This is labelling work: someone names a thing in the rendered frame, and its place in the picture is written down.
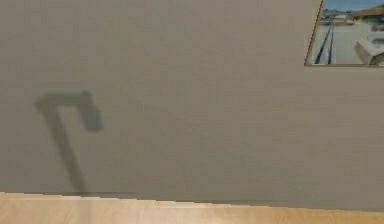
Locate brown framed window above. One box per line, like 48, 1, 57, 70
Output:
303, 0, 384, 68

